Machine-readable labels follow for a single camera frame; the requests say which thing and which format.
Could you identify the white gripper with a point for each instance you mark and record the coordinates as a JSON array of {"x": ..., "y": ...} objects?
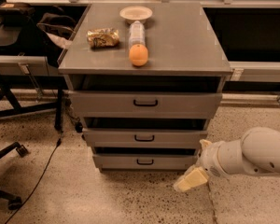
[{"x": 209, "y": 160}]

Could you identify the grey drawer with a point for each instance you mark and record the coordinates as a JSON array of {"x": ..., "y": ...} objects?
[
  {"x": 143, "y": 162},
  {"x": 159, "y": 105},
  {"x": 143, "y": 138}
]

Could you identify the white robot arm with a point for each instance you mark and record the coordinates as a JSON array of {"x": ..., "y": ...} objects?
[{"x": 256, "y": 153}]

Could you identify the grey bottom drawer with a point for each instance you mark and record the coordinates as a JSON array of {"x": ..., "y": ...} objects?
[{"x": 143, "y": 162}]

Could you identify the grey drawer cabinet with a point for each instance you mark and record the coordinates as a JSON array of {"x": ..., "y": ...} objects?
[{"x": 184, "y": 56}]

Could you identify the grey top drawer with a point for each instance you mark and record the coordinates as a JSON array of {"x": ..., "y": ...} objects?
[{"x": 159, "y": 105}]

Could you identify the orange fruit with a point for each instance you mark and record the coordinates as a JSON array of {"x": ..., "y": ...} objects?
[{"x": 138, "y": 54}]

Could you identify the clear plastic bottle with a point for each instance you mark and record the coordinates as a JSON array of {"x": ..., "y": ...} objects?
[{"x": 136, "y": 34}]

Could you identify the gold foil snack bag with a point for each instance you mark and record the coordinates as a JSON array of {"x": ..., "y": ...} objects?
[{"x": 103, "y": 38}]

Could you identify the white bowl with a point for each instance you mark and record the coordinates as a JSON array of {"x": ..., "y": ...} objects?
[{"x": 136, "y": 13}]

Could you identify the dark bag on desk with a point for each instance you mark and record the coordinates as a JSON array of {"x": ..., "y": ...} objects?
[{"x": 58, "y": 28}]

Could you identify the black desk with legs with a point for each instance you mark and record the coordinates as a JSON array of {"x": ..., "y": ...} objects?
[{"x": 29, "y": 60}]

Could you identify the black box on desk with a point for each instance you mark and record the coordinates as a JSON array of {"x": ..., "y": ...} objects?
[{"x": 15, "y": 14}]

